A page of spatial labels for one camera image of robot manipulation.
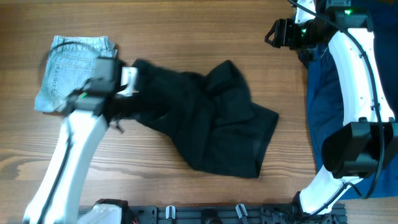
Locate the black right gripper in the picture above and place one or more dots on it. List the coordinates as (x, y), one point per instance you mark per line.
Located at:
(282, 37)

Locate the black mounting rail base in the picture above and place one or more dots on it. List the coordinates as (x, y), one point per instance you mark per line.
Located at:
(118, 211)

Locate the folded light blue jeans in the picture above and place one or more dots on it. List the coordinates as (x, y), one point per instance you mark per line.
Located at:
(68, 65)

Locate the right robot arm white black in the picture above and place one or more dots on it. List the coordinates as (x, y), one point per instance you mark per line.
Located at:
(367, 140)

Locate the black shorts garment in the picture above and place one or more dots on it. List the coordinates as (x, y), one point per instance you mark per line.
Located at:
(211, 119)

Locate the blue garment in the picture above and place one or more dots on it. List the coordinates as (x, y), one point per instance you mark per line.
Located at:
(324, 99)

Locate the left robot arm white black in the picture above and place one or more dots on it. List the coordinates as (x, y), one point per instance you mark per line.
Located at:
(88, 112)

